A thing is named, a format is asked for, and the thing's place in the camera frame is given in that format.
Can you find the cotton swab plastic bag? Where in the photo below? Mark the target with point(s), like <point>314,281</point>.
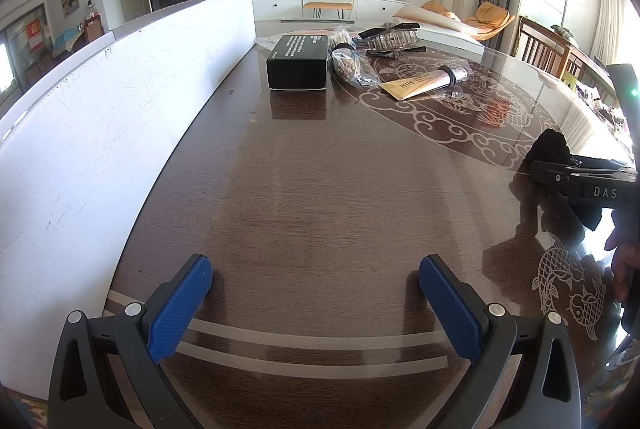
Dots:
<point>347,63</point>

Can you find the clear tube with gold card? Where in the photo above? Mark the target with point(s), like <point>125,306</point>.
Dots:
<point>413,80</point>

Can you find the orange lounge chair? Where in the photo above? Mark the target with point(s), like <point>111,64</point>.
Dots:
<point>488,21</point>

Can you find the person right hand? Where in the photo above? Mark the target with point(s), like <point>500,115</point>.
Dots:
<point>625,259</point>

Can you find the wooden bench stool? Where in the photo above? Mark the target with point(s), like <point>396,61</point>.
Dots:
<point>317,7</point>

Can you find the white tv cabinet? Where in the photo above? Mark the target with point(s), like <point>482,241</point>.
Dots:
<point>375,11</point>

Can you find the black cardboard box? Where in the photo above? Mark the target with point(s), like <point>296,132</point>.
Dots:
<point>298,63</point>

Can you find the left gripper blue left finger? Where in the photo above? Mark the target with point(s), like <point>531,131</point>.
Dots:
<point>84,392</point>

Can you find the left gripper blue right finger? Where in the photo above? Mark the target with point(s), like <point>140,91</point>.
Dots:
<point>544,392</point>

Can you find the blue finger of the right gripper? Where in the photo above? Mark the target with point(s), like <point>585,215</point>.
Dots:
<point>586,162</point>
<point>586,183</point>

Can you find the white flat carton box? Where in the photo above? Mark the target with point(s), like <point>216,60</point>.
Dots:
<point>440,29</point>

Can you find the clear black hair claw clip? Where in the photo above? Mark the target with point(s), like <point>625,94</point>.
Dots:
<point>392,40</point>

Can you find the wooden dining chair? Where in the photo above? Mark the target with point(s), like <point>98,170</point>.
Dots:
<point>540,47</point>

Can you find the white board partition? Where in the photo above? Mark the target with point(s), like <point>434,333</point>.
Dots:
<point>80,153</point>

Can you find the black velvet pouch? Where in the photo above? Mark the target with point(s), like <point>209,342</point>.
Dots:
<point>551,146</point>

